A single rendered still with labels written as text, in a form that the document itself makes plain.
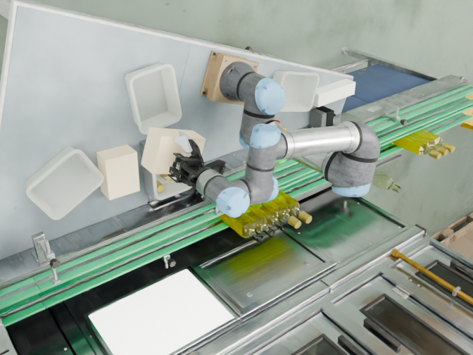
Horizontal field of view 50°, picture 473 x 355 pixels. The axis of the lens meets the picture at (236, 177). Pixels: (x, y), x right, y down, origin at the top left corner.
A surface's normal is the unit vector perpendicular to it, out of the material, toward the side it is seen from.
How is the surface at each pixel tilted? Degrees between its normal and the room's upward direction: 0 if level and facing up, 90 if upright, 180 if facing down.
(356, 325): 90
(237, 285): 90
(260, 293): 90
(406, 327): 90
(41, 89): 0
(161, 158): 0
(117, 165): 0
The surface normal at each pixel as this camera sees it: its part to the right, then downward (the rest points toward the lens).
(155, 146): -0.76, 0.00
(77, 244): 0.00, -0.85
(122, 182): 0.59, 0.41
